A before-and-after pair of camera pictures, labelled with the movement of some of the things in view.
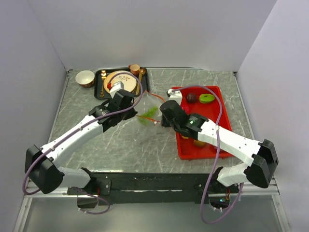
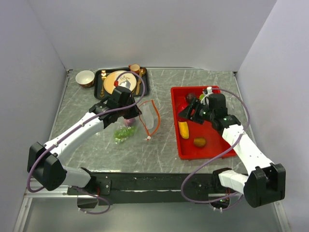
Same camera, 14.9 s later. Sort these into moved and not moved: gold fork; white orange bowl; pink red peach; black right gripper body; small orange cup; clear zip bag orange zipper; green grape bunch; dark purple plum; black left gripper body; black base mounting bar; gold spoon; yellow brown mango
Moved: green grape bunch; clear zip bag orange zipper; pink red peach; black right gripper body
Not moved: black left gripper body; gold fork; yellow brown mango; gold spoon; black base mounting bar; white orange bowl; dark purple plum; small orange cup
